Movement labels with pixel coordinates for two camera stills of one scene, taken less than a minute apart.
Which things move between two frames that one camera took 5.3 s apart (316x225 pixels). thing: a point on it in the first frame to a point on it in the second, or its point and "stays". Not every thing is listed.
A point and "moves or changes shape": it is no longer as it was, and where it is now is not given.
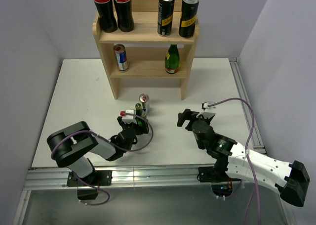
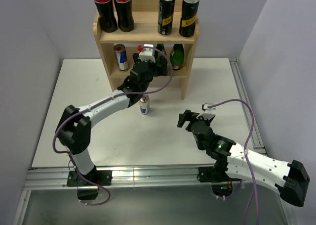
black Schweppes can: x=166 y=3 stays
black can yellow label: x=190 y=6 stays
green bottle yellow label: x=172 y=60 moves or changes shape
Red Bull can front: x=121 y=57 stays
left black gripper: x=140 y=129 to x=157 y=72
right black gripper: x=188 y=114 stays
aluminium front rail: x=149 y=177 stays
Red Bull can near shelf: x=144 y=98 stays
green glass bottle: x=139 y=112 to x=161 y=61
